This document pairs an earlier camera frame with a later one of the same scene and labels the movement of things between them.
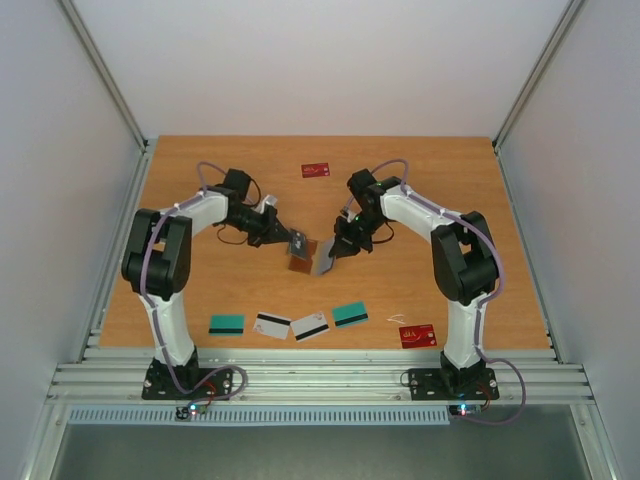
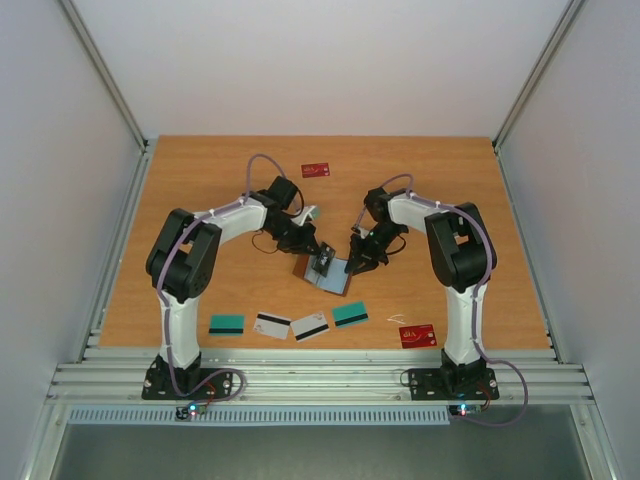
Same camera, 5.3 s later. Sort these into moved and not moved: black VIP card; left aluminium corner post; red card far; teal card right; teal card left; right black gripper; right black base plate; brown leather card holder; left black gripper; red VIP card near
Moved: black VIP card; left black gripper; brown leather card holder; right black gripper
Not moved: teal card right; teal card left; left aluminium corner post; red VIP card near; red card far; right black base plate
